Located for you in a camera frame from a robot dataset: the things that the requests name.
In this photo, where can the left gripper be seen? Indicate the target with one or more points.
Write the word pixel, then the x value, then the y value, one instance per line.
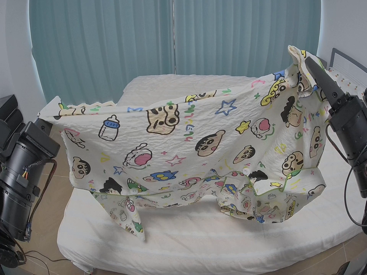
pixel 31 150

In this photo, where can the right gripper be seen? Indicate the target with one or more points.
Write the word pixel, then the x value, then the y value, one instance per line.
pixel 351 125

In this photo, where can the white printed pyjama top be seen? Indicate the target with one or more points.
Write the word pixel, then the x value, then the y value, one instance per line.
pixel 172 142

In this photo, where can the white printed pillow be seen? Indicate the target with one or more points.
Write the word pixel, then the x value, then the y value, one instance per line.
pixel 352 80

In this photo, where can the dark grey chest of drawers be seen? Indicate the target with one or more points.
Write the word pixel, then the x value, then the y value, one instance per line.
pixel 7 107

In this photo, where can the blue-green curtain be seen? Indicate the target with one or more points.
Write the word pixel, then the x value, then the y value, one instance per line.
pixel 114 39

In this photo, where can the bed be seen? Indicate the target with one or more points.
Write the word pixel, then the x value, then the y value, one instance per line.
pixel 200 239

